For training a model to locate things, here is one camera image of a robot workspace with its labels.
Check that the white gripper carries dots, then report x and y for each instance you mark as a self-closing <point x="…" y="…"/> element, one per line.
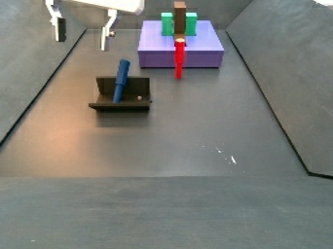
<point x="129" y="6"/>

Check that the blue stepped peg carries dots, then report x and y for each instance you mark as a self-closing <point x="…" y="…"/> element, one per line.
<point x="120" y="79"/>

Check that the black angled fixture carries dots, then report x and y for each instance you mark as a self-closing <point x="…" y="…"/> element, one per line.
<point x="133" y="97"/>

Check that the green left block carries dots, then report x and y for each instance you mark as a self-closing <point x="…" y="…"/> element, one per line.
<point x="165" y="24"/>

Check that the green block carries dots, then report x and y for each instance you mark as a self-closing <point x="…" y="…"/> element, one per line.
<point x="165" y="24"/>
<point x="191" y="17"/>

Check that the red cylinder peg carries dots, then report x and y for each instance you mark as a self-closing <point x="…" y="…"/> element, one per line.
<point x="179" y="57"/>

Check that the brown T-shaped block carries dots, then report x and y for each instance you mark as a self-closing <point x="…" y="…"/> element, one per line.
<point x="179" y="19"/>

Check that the green right block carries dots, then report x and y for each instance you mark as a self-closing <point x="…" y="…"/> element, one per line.
<point x="191" y="17"/>

